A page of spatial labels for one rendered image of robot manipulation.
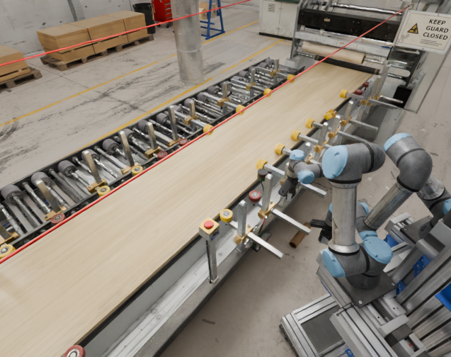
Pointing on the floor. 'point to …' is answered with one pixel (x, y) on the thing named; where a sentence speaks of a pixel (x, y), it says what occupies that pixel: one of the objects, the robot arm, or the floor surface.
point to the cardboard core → (299, 236)
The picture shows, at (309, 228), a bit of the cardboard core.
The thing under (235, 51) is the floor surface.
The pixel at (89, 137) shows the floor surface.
